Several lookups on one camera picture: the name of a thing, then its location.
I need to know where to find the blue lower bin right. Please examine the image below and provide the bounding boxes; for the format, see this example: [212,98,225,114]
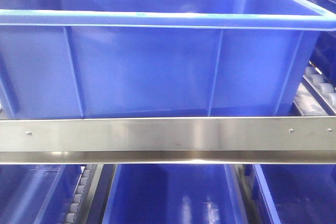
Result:
[250,165,335,223]

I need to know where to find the stacked blue crates right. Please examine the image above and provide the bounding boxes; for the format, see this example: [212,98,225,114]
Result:
[302,0,335,82]

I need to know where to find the blue bin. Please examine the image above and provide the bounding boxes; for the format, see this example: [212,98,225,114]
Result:
[1,164,81,223]
[250,165,335,223]
[102,164,247,223]

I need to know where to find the lower roller rail left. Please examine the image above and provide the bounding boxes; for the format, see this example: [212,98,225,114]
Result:
[64,164,97,223]

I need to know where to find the blue lower bin centre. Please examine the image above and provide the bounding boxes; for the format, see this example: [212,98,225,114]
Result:
[102,164,247,223]

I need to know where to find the blue lower bin left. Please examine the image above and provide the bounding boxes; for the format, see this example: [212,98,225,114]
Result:
[1,164,81,223]

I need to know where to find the large blue target box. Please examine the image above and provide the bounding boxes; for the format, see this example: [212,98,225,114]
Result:
[1,0,320,119]

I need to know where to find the roller rail far right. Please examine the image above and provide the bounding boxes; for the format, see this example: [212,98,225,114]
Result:
[291,65,335,116]

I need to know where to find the steel front cross bar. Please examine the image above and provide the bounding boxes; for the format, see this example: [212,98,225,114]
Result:
[1,116,335,164]

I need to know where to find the roller rail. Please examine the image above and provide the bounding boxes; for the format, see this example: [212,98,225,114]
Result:
[291,65,335,116]
[64,164,97,223]

